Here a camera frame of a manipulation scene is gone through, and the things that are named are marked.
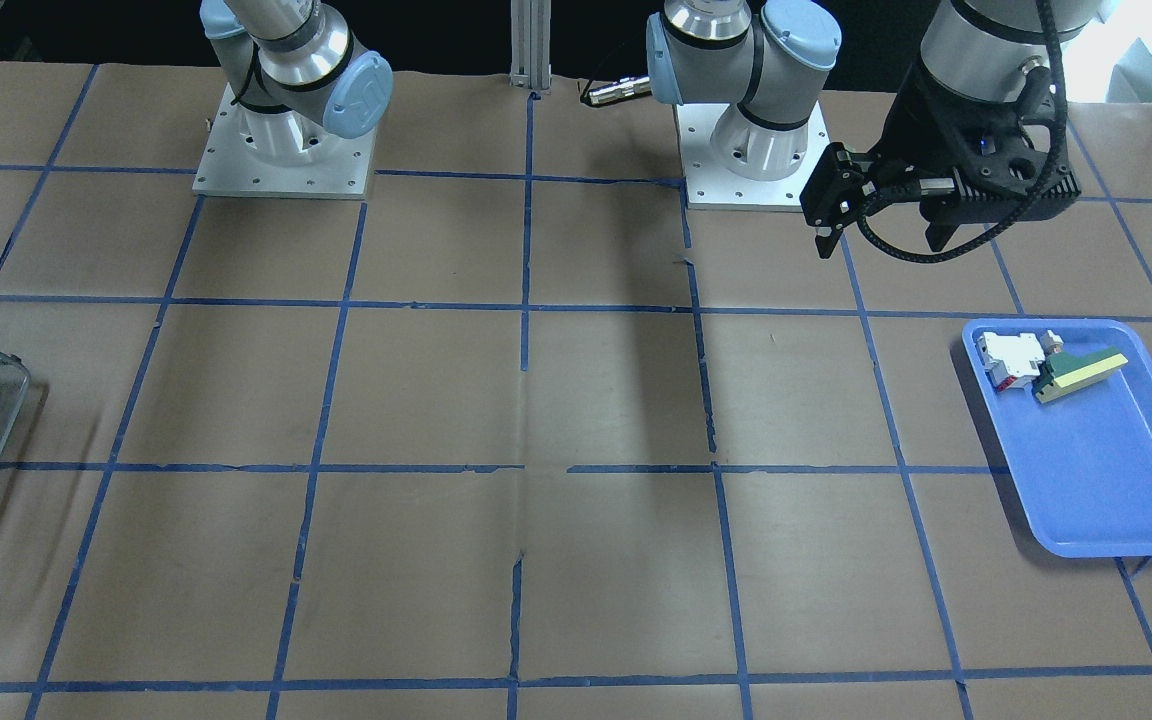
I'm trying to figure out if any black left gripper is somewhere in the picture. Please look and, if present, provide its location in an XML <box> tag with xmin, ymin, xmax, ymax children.
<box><xmin>799</xmin><ymin>65</ymin><xmax>1056</xmax><ymax>259</ymax></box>

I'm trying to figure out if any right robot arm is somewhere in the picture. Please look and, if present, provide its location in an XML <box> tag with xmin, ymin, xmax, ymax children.
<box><xmin>198</xmin><ymin>1</ymin><xmax>394</xmax><ymax>167</ymax></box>

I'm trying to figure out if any white circuit breaker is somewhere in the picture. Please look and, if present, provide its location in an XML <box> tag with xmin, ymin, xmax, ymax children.
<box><xmin>973</xmin><ymin>331</ymin><xmax>1049</xmax><ymax>392</ymax></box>

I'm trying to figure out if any blue plastic tray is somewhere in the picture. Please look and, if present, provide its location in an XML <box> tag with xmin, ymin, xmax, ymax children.
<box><xmin>961</xmin><ymin>318</ymin><xmax>1152</xmax><ymax>559</ymax></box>

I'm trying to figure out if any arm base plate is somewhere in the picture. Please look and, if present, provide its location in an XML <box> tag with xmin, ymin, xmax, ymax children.
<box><xmin>675</xmin><ymin>103</ymin><xmax>829</xmax><ymax>213</ymax></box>
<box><xmin>192</xmin><ymin>88</ymin><xmax>379</xmax><ymax>200</ymax></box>

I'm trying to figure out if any aluminium frame post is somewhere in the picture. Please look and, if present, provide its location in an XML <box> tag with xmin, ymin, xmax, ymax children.
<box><xmin>509</xmin><ymin>0</ymin><xmax>552</xmax><ymax>94</ymax></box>

